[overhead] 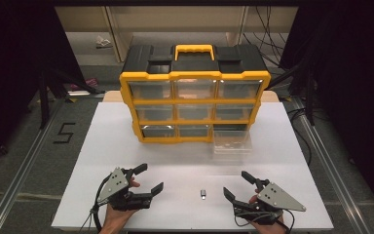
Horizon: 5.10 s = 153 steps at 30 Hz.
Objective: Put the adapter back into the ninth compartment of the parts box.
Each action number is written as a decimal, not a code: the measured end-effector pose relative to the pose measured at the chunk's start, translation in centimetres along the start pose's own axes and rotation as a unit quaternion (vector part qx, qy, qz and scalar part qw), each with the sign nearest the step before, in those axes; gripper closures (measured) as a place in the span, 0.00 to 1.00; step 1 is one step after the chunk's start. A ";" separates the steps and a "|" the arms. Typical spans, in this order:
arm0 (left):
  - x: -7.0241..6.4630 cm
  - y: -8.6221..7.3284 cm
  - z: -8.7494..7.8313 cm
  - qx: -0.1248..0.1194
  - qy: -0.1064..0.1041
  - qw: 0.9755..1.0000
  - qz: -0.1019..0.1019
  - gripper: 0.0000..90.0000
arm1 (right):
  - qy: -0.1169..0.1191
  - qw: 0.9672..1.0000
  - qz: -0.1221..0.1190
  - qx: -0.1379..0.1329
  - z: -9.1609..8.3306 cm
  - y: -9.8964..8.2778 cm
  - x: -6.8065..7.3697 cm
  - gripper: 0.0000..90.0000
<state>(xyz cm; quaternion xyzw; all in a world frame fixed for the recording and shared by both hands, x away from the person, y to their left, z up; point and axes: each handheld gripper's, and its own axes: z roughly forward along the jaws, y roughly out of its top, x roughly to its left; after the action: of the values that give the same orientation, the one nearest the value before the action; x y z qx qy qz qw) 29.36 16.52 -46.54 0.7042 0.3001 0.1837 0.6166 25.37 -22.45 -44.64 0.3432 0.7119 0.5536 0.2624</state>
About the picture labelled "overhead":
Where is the white crumpled cloth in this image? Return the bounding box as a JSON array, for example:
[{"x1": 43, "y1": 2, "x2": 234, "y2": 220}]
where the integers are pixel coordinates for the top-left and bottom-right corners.
[{"x1": 94, "y1": 34, "x2": 114, "y2": 50}]

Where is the yellow black organizer cabinet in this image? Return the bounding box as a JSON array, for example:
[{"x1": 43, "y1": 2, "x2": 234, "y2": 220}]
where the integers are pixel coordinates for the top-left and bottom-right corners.
[{"x1": 119, "y1": 43, "x2": 272, "y2": 145}]

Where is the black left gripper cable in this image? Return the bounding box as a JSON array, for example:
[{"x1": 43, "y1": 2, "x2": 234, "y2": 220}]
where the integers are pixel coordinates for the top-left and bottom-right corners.
[{"x1": 79, "y1": 175, "x2": 112, "y2": 234}]

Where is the grid of clear plastic drawers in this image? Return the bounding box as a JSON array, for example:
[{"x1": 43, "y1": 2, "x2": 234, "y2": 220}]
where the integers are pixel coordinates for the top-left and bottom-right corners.
[{"x1": 128, "y1": 78, "x2": 264, "y2": 138}]

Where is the black curtain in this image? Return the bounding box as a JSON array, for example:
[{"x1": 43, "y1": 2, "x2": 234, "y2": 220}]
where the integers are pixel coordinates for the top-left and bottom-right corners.
[
  {"x1": 280, "y1": 0, "x2": 374, "y2": 215},
  {"x1": 0, "y1": 0, "x2": 87, "y2": 170}
]

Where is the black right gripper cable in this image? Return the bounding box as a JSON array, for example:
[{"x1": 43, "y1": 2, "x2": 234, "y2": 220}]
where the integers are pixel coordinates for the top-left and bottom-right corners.
[{"x1": 234, "y1": 209, "x2": 296, "y2": 234}]

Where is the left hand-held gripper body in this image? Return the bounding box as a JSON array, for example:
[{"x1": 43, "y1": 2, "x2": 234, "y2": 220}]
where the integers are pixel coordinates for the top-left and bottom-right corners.
[{"x1": 96, "y1": 167, "x2": 153, "y2": 212}]

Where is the pink cloth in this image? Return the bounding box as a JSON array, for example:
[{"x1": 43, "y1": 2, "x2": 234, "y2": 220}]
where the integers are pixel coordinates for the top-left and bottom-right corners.
[{"x1": 69, "y1": 77, "x2": 99, "y2": 93}]

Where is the white flat board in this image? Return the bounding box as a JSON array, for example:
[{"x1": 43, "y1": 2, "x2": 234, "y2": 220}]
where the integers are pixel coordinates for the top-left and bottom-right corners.
[{"x1": 66, "y1": 90, "x2": 92, "y2": 98}]

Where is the person's left hand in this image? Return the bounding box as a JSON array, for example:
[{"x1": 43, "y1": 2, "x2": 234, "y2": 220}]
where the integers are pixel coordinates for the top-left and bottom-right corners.
[{"x1": 99, "y1": 177, "x2": 141, "y2": 232}]

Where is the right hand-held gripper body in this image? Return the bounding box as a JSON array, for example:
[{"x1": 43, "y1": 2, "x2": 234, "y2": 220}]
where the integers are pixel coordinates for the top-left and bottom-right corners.
[{"x1": 233, "y1": 181, "x2": 307, "y2": 226}]

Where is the clear organizer drawer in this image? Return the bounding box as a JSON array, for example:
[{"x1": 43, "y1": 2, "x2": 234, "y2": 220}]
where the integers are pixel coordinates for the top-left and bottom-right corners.
[{"x1": 211, "y1": 129, "x2": 253, "y2": 156}]

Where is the metal floor rail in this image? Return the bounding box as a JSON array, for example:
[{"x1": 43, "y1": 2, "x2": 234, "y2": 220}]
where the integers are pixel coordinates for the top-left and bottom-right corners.
[
  {"x1": 0, "y1": 97, "x2": 66, "y2": 234},
  {"x1": 290, "y1": 97, "x2": 374, "y2": 234}
]

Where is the black metal stand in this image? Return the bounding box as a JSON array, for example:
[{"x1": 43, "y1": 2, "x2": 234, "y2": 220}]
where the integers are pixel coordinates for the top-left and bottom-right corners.
[{"x1": 37, "y1": 66, "x2": 106, "y2": 131}]

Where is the bundle of black hanging cables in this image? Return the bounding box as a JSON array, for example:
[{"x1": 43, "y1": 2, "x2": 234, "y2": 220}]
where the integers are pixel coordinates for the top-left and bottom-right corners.
[{"x1": 243, "y1": 5, "x2": 294, "y2": 70}]

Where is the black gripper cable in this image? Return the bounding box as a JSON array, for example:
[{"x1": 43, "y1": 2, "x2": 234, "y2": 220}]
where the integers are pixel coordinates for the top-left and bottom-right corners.
[
  {"x1": 79, "y1": 175, "x2": 112, "y2": 234},
  {"x1": 234, "y1": 209, "x2": 296, "y2": 234}
]

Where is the beige shelf unit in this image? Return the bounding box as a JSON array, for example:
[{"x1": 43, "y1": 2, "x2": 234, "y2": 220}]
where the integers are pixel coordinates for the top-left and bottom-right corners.
[{"x1": 55, "y1": 5, "x2": 298, "y2": 63}]

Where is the person's right hand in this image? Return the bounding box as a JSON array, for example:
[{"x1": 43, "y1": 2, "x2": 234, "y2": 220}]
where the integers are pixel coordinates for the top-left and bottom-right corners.
[{"x1": 247, "y1": 194, "x2": 288, "y2": 234}]

